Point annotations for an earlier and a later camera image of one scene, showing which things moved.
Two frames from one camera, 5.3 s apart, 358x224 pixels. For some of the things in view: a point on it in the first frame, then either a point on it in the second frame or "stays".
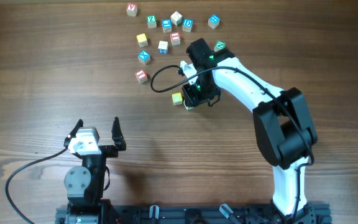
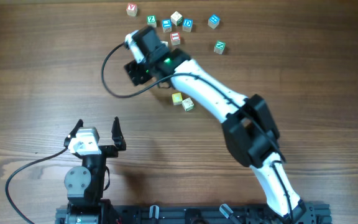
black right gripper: (194, 99) to (134, 71)
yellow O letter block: (177, 98) stays
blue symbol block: (214, 20) stays
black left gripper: (110, 151) stays
